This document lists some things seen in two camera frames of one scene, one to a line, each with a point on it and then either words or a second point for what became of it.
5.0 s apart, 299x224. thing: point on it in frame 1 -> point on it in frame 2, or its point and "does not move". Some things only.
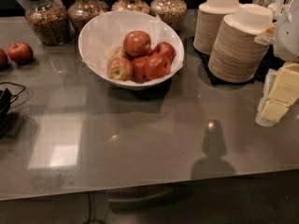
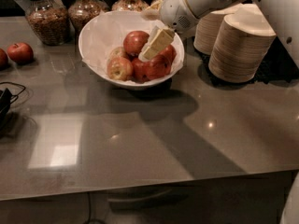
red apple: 136,43 does not move
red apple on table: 20,52 does not move
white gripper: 288,36 -> 172,10
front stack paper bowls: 235,56 does not move
